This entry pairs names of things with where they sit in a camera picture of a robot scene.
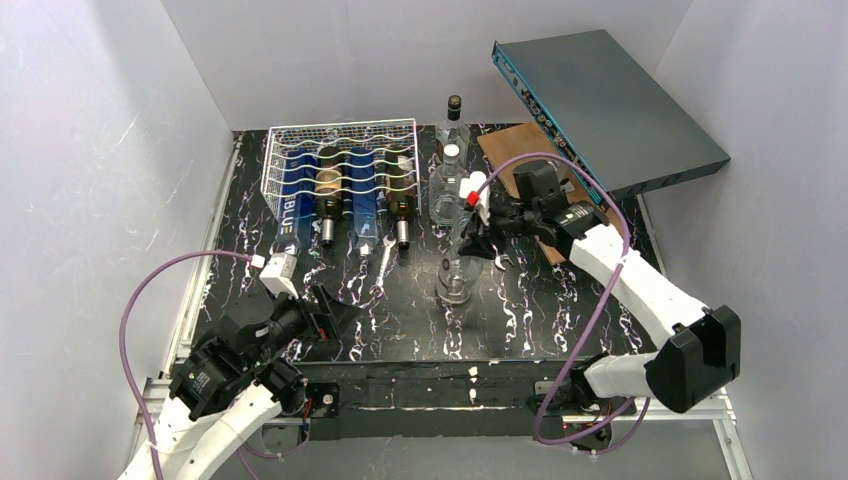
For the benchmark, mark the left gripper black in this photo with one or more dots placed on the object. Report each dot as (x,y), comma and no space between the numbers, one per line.
(318,312)

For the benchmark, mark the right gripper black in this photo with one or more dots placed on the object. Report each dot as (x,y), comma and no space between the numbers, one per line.
(497,221)

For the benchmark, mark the clear bottle copper neck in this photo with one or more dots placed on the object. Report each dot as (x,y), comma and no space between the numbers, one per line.
(457,275)

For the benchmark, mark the clear bottle white cap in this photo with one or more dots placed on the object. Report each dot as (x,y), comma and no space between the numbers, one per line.
(444,184)

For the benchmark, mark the blue square bottle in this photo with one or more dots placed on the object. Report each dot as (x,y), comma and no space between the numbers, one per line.
(296,201)

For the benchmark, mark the square bottle dark label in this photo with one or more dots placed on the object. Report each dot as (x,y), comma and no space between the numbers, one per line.
(453,130)

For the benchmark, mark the clear blue-tinted bottle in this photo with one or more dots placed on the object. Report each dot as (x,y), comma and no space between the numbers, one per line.
(364,200)

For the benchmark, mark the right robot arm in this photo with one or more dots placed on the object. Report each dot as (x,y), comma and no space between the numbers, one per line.
(698,349)

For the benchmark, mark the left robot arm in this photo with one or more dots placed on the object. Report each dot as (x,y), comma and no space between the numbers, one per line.
(235,379)

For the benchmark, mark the dark wine bottle right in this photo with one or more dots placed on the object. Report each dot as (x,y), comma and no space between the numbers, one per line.
(401,197)

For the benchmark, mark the dark wine bottle silver cap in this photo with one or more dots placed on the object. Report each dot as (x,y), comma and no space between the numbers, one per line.
(328,202)

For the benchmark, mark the silver wrench right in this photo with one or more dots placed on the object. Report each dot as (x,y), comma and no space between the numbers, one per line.
(502,262)

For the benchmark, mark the silver wrench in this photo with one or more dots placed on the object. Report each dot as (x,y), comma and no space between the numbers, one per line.
(502,262)
(389,243)

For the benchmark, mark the silver wrench left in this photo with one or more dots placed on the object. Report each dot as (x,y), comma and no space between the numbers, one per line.
(389,243)

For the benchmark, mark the wooden board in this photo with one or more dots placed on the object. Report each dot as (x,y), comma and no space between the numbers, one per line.
(504,144)

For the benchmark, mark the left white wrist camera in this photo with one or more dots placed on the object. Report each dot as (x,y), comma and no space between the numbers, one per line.
(276,274)

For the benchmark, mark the white wire wine rack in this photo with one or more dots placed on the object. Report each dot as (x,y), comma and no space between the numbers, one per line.
(379,156)

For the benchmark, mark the teal network switch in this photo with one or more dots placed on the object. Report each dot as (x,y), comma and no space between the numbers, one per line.
(604,112)

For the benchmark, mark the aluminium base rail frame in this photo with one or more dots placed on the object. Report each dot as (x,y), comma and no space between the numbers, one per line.
(585,419)

